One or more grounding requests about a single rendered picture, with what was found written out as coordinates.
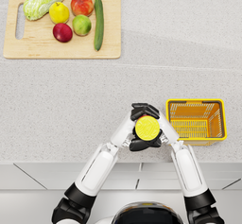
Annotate white counter cabinet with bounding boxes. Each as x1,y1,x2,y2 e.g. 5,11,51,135
0,162,242,192

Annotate yellow slatted basket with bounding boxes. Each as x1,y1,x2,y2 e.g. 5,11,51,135
165,98,228,146

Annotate green apple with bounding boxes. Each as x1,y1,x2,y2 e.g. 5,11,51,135
72,14,93,37

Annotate dark round robot body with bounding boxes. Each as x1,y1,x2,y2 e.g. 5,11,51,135
94,200,185,224

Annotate dark red apple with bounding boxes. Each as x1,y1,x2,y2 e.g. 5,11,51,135
52,22,74,43

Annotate green cucumber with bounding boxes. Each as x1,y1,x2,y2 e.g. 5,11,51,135
93,0,105,52

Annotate green napa cabbage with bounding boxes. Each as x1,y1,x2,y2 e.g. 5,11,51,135
22,0,67,22

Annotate wooden cutting board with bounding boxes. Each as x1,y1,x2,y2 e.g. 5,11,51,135
3,0,122,60

